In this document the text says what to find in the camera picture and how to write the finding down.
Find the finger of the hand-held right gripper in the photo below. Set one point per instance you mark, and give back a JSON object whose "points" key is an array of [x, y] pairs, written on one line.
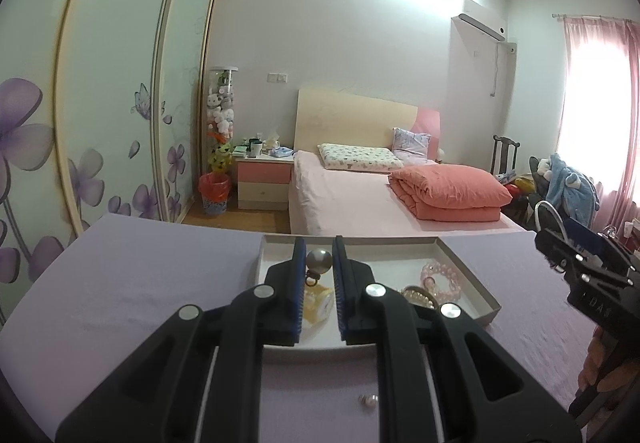
{"points": [[562, 255], [597, 245]]}

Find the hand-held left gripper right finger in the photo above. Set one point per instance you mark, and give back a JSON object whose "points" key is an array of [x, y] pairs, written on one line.
{"points": [[340, 313]]}

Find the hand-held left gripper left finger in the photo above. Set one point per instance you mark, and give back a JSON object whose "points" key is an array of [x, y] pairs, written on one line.
{"points": [[299, 313]]}

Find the white shallow tray box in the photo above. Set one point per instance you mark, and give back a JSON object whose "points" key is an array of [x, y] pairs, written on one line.
{"points": [[390, 263]]}

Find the yellow wristwatch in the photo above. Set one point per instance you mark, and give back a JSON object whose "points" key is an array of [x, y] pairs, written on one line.
{"points": [[320, 305]]}

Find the blue plush garment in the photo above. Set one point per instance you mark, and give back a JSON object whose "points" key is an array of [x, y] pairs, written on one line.
{"points": [[570, 193]]}

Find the black office chair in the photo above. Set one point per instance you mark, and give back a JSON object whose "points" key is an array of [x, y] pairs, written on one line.
{"points": [[535, 173]]}

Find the small pearl earring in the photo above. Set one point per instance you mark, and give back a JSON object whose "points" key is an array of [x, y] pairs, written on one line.
{"points": [[371, 401]]}

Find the dark wooden chair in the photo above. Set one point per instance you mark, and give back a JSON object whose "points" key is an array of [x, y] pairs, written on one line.
{"points": [[497, 158]]}

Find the bed with pink sheet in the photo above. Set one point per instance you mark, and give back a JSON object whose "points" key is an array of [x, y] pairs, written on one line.
{"points": [[340, 193]]}

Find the folded coral quilt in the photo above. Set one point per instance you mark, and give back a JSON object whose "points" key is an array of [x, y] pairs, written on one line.
{"points": [[450, 188]]}

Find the pink and beige nightstand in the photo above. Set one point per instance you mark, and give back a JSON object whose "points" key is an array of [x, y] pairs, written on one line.
{"points": [[262, 183]]}

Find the blue bin with red bag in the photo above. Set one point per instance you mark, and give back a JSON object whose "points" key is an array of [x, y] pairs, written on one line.
{"points": [[215, 195]]}

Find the white patterned pillow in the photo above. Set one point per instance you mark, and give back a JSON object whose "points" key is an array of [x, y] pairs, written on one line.
{"points": [[355, 157]]}

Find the blue cloth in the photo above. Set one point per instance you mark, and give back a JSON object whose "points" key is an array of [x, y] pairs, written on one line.
{"points": [[281, 152]]}

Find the purple tablecloth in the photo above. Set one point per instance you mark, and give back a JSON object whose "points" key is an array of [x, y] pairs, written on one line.
{"points": [[125, 273]]}

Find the purple floral pillow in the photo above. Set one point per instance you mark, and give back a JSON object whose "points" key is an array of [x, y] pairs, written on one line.
{"points": [[410, 143]]}

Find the beige and pink headboard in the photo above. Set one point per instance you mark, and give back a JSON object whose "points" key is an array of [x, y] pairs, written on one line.
{"points": [[350, 118]]}

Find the pink curtain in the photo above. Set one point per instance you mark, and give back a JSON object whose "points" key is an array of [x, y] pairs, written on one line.
{"points": [[615, 48]]}

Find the clear tube of plush toys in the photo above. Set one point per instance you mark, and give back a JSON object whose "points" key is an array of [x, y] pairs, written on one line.
{"points": [[221, 113]]}

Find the white air conditioner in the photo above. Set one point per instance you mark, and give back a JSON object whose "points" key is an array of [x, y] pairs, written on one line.
{"points": [[480, 20]]}

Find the flower print sliding wardrobe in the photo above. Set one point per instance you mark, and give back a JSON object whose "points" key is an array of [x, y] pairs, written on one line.
{"points": [[100, 73]]}

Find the white wall switch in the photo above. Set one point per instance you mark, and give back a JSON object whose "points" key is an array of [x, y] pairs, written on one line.
{"points": [[277, 77]]}

